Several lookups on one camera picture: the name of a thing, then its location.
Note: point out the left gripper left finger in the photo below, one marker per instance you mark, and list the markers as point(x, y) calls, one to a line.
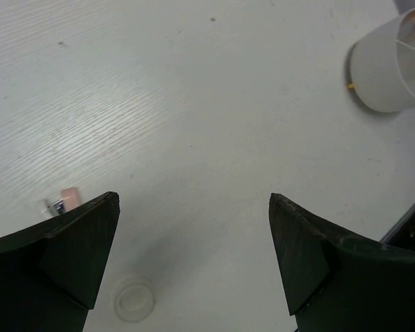
point(51, 272)

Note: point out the white tape roll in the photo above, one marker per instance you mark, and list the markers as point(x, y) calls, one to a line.
point(133, 299)

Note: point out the pink correction tape dispenser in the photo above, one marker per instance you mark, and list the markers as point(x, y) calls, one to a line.
point(69, 200)

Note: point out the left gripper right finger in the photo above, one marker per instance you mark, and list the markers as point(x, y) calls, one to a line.
point(337, 280)

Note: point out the white round divided organizer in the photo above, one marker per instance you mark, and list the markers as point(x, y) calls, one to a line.
point(382, 66)

